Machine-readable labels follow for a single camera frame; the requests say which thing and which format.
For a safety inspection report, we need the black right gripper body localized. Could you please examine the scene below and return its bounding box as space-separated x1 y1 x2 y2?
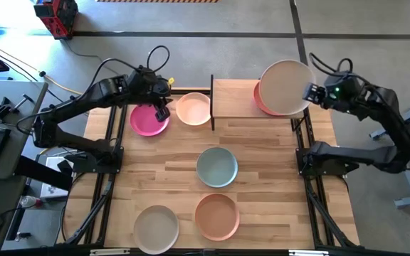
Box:
320 73 364 112

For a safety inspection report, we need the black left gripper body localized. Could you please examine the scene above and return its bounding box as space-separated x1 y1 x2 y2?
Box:
141 72 174 107

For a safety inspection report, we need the magenta plate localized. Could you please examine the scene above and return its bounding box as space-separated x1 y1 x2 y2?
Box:
130 104 171 137

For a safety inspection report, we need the pale peach plate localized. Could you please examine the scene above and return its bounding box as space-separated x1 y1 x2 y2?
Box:
175 92 212 127

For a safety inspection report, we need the beige plate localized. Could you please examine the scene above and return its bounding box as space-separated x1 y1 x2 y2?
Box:
258 58 317 116

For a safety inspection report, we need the wooden shelf with black legs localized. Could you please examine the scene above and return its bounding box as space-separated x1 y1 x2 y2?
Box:
210 73 306 132

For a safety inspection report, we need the light grey plate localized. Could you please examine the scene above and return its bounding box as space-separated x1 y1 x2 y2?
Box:
132 204 180 255

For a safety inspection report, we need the orange plate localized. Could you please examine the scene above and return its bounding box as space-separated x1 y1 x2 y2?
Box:
194 193 241 242

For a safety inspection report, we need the red and black toolbox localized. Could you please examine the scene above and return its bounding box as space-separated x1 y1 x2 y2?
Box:
33 0 79 40

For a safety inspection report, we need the white box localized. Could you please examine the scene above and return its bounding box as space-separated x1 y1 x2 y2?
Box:
40 156 73 199

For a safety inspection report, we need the grey desk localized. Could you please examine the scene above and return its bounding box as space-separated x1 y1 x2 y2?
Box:
0 78 49 181

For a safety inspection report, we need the clear plastic bottle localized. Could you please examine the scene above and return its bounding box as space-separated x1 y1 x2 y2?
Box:
19 195 44 209

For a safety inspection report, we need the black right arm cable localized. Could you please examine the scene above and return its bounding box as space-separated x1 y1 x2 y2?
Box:
308 52 354 78

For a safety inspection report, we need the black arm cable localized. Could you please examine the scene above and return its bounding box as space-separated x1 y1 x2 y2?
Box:
83 45 171 97
308 52 354 78

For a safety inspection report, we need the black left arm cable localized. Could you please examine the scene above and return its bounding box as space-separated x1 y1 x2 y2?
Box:
83 45 171 97

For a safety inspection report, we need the yellow floor cable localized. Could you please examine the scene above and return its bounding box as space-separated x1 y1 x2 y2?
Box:
0 35 85 96

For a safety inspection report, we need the silver frame bracket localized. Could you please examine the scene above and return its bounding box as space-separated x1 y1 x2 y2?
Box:
289 250 329 256
90 248 131 256

